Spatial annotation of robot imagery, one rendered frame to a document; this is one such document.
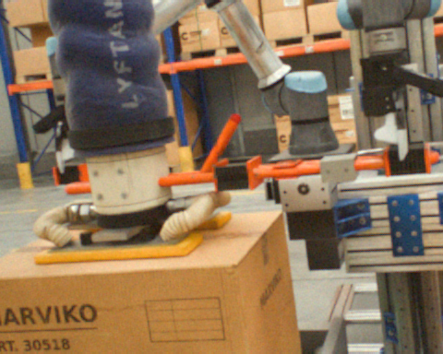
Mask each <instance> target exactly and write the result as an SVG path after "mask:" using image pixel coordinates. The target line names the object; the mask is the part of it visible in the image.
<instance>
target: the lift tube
mask: <svg viewBox="0 0 443 354"><path fill-rule="evenodd" d="M47 13H48V19H49V23H50V26H51V30H52V32H53V34H54V36H55V38H56V39H57V41H58V43H57V48H56V57H55V58H54V59H56V64H57V67H58V71H59V74H60V76H61V78H62V79H63V80H64V83H65V85H66V98H65V109H66V117H67V120H68V124H69V128H70V130H84V129H94V128H103V127H111V126H118V125H119V124H120V125H126V124H132V123H139V122H145V121H151V120H157V119H161V118H166V117H169V100H168V93H167V89H166V87H165V85H164V82H162V78H161V76H160V72H159V67H160V60H161V55H162V52H161V46H160V45H159V42H158V41H157V39H156V37H155V34H154V32H153V28H154V22H155V6H154V4H153V1H151V0H47ZM173 142H175V140H174V136H167V137H162V138H157V139H152V141H147V142H142V143H136V144H130V145H123V146H116V147H101V148H91V149H74V152H73V157H77V158H82V157H97V156H105V154H114V153H122V152H127V151H135V150H140V149H145V148H155V147H159V146H164V145H168V144H171V143H173Z"/></svg>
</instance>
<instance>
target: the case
mask: <svg viewBox="0 0 443 354"><path fill-rule="evenodd" d="M186 233H188V234H202V238H203V242H202V243H201V244H199V245H198V246H197V248H196V249H194V250H192V251H191V252H190V253H189V254H187V255H186V256H172V257H152V258H133V260H114V261H94V262H75V263H55V264H35V262H34V256H35V255H37V254H38V253H40V252H42V251H45V250H47V249H49V248H51V247H53V246H54V244H53V243H50V242H47V241H46V240H42V239H38V240H36V242H33V243H30V244H28V245H26V246H24V247H22V248H20V249H17V250H16V251H14V252H12V254H9V255H6V256H3V257H1V258H0V354H302V350H301V341H300V335H299V326H297V318H296V311H295V303H294V295H293V282H292V273H291V267H290V258H289V251H288V243H287V236H286V228H285V221H283V213H282V211H281V210H280V211H266V212H254V213H241V214H232V219H230V220H229V221H228V222H227V223H226V224H224V225H223V226H221V227H220V228H218V229H217V230H189V231H184V233H183V234H186Z"/></svg>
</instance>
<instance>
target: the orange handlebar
mask: <svg viewBox="0 0 443 354"><path fill-rule="evenodd" d="M429 161H430V164H434V163H436V162H438V161H439V154H438V153H437V152H436V151H435V150H429ZM319 162H320V160H312V161H303V159H295V160H284V161H280V162H278V163H277V164H268V165H259V167H258V168H257V169H254V178H255V179H268V178H275V181H277V180H289V179H298V178H299V177H301V176H304V175H316V174H320V170H321V169H320V166H319ZM353 166H354V168H355V171H362V170H373V169H385V166H384V157H383V154H377V156H366V157H357V160H355V161H354V165H353ZM199 173H200V171H191V172H181V173H170V174H168V176H169V177H160V178H159V180H158V185H159V186H160V187H161V188H163V187H174V186H175V185H187V184H198V183H214V180H213V174H212V173H201V174H199ZM188 174H189V175H188ZM178 175H179V176H178ZM65 192H66V193H68V194H69V195H80V194H91V190H90V181H82V182H75V183H70V184H69V185H68V186H66V187H65Z"/></svg>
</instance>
